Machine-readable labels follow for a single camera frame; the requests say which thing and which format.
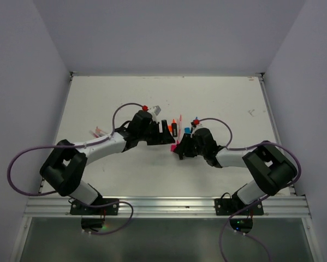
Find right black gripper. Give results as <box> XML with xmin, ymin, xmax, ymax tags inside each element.
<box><xmin>174</xmin><ymin>132</ymin><xmax>206</xmax><ymax>157</ymax></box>

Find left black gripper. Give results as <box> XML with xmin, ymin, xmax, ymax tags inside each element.
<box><xmin>138</xmin><ymin>120</ymin><xmax>175</xmax><ymax>145</ymax></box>

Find black orange highlighter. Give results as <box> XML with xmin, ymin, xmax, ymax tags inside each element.
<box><xmin>171</xmin><ymin>119</ymin><xmax>178</xmax><ymax>138</ymax></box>

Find pink translucent highlighter pen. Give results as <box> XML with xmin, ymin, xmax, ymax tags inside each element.
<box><xmin>177</xmin><ymin>114</ymin><xmax>183</xmax><ymax>140</ymax></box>

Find white pen pink cap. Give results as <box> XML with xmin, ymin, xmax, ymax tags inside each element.
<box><xmin>95</xmin><ymin>127</ymin><xmax>107</xmax><ymax>136</ymax></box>

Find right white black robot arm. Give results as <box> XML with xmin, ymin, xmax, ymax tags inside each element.
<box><xmin>174</xmin><ymin>128</ymin><xmax>299</xmax><ymax>214</ymax></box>

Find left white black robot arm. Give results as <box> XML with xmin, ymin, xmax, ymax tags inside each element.
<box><xmin>40</xmin><ymin>106</ymin><xmax>175</xmax><ymax>215</ymax></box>

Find dark pen with purple tip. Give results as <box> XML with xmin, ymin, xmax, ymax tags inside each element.
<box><xmin>90</xmin><ymin>130</ymin><xmax>102</xmax><ymax>138</ymax></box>

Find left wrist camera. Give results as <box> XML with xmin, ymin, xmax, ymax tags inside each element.
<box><xmin>147</xmin><ymin>105</ymin><xmax>161</xmax><ymax>122</ymax></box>

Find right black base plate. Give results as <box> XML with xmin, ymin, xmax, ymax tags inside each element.
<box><xmin>214</xmin><ymin>198</ymin><xmax>264</xmax><ymax>216</ymax></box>

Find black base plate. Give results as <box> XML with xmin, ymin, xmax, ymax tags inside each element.
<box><xmin>214</xmin><ymin>198</ymin><xmax>264</xmax><ymax>216</ymax></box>
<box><xmin>70</xmin><ymin>196</ymin><xmax>119</xmax><ymax>216</ymax></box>

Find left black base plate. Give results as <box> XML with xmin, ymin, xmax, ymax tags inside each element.
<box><xmin>70</xmin><ymin>196</ymin><xmax>119</xmax><ymax>216</ymax></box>

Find aluminium mounting rail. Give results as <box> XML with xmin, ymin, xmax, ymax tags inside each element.
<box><xmin>23</xmin><ymin>195</ymin><xmax>310</xmax><ymax>218</ymax></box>

